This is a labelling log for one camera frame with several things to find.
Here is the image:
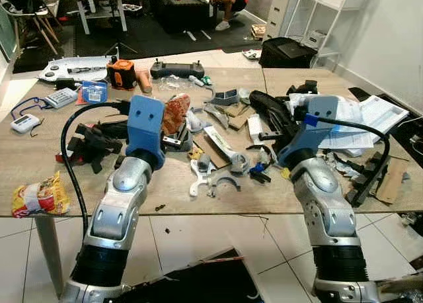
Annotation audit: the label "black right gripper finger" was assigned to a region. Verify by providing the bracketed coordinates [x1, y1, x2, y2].
[256, 89, 289, 122]
[249, 91, 280, 133]

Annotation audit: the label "red brown snack bag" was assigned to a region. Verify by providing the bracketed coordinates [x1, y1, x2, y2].
[161, 94, 192, 136]

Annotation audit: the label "black rubbish bin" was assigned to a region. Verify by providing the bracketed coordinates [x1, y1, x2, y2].
[118, 249, 266, 303]

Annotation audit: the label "small black plastic part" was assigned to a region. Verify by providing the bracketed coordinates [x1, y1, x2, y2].
[287, 79, 319, 96]

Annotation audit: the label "white printed plastic wrapper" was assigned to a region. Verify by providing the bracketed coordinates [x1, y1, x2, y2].
[203, 125, 249, 172]

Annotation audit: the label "black case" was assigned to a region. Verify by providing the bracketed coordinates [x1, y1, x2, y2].
[258, 36, 319, 69]

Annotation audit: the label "tan cylinder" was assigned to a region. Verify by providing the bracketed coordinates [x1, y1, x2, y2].
[135, 67, 153, 94]

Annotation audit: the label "black remote controller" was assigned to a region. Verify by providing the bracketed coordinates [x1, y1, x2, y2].
[150, 60, 206, 79]

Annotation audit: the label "small cardboard box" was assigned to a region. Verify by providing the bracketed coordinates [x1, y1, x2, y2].
[250, 23, 268, 40]

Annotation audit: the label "white printed papers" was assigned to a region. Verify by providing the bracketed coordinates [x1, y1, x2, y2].
[289, 94, 410, 151]

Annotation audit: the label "orange black device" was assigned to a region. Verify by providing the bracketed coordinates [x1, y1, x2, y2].
[106, 58, 138, 91]

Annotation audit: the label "black machine parts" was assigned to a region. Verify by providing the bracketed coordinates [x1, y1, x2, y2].
[56, 120, 130, 175]

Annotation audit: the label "white shelf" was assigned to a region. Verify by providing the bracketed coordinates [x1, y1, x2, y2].
[284, 0, 352, 53]

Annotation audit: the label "small blue box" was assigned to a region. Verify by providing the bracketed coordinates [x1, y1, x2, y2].
[80, 79, 109, 105]

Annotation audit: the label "person in red shirt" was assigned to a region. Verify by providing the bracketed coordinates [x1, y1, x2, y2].
[206, 0, 250, 32]

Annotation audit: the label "brown cardboard piece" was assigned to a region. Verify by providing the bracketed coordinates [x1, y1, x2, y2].
[373, 155, 411, 205]

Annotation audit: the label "grey calculator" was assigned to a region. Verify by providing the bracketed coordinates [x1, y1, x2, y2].
[44, 87, 79, 109]

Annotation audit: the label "black low table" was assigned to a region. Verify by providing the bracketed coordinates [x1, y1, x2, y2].
[151, 0, 213, 33]

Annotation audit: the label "white flat drone shell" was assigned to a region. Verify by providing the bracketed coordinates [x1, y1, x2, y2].
[38, 54, 117, 83]

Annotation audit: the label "yellow red snack packet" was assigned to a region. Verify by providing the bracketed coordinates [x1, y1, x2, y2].
[11, 172, 71, 218]

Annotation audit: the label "wooden leg chair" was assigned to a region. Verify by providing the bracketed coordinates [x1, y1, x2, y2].
[0, 0, 64, 56]

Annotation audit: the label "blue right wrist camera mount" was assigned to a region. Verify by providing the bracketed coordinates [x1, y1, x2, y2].
[280, 95, 342, 169]

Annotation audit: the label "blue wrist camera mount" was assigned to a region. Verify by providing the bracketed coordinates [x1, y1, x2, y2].
[280, 95, 342, 169]
[125, 95, 167, 161]

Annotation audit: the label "grey plastic bracket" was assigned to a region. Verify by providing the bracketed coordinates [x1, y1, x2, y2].
[212, 87, 241, 107]

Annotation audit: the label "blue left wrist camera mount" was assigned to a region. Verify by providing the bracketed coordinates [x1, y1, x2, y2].
[125, 95, 167, 161]

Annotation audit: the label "black rail part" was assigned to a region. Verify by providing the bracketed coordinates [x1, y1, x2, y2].
[344, 150, 391, 208]

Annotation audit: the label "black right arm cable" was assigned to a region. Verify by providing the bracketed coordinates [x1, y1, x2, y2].
[316, 114, 392, 199]

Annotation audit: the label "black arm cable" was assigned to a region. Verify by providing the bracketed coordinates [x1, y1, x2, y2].
[316, 114, 392, 199]
[60, 101, 131, 239]

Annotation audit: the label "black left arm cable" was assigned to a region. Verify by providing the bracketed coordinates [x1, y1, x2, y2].
[60, 101, 131, 239]

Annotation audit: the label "white device with blue strap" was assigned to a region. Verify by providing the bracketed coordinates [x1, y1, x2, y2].
[9, 97, 47, 134]

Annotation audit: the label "white frame stand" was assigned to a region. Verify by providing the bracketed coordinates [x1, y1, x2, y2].
[72, 0, 130, 34]

